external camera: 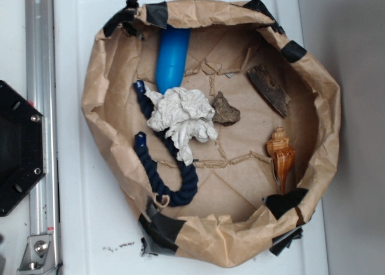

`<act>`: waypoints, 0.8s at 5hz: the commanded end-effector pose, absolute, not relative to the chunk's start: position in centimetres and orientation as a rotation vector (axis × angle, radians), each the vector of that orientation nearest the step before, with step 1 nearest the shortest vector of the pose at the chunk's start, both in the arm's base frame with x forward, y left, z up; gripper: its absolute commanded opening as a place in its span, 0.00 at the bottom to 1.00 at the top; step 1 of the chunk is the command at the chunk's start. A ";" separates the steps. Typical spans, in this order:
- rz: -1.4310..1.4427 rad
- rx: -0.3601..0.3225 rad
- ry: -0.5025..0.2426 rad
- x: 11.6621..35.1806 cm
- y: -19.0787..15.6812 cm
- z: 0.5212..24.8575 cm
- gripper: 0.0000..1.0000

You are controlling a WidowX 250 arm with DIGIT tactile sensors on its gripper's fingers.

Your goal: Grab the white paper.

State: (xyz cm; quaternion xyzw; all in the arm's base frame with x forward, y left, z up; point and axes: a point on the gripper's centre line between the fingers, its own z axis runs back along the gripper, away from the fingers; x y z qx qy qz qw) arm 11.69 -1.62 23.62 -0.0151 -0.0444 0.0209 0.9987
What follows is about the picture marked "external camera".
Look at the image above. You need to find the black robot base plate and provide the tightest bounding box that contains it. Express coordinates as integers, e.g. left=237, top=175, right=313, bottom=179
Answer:
left=0, top=81, right=45, bottom=217

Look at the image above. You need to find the blue plastic cylinder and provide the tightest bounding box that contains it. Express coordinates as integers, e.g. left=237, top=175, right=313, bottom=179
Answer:
left=155, top=26, right=191, bottom=94

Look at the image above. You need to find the crumpled white paper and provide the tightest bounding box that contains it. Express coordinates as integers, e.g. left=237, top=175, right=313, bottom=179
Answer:
left=145, top=87, right=218, bottom=166

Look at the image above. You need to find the brown paper bag bin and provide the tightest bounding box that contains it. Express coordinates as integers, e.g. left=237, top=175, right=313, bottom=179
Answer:
left=82, top=0, right=341, bottom=268

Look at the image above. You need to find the dark wood bark piece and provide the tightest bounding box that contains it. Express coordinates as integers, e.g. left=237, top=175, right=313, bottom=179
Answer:
left=247, top=64, right=291, bottom=117

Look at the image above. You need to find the aluminium extrusion rail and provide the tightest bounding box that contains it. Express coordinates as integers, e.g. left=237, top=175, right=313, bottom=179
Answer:
left=25, top=0, right=62, bottom=274

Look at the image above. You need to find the metal corner bracket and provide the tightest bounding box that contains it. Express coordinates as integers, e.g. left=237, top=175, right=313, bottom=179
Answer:
left=17, top=234, right=55, bottom=274

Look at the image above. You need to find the dark blue rope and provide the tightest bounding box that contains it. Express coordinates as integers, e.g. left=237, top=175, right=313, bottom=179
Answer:
left=132, top=80, right=199, bottom=208

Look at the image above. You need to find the brown rock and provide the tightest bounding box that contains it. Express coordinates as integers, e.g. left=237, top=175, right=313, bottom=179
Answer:
left=212, top=91, right=241, bottom=126

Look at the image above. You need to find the orange striped conch shell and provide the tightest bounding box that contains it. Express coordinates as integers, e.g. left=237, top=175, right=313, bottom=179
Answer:
left=266, top=127, right=295, bottom=194

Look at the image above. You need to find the white tray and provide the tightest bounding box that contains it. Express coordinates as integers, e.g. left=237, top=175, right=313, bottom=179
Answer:
left=54, top=0, right=328, bottom=274

